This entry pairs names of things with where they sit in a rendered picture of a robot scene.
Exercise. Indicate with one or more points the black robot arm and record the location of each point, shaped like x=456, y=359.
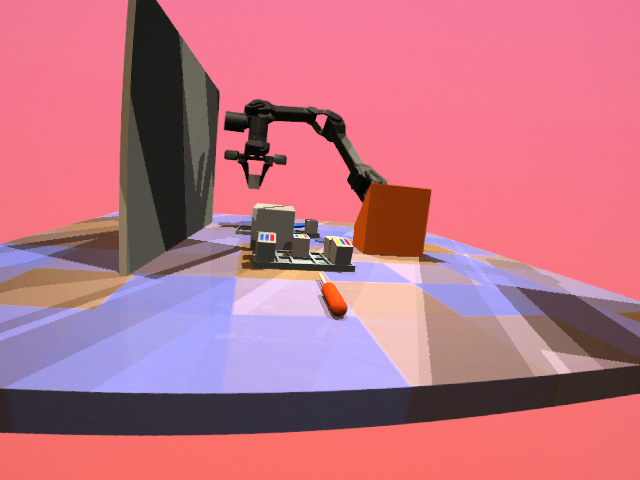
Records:
x=259, y=113

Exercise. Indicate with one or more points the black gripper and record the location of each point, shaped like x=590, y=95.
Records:
x=243, y=158

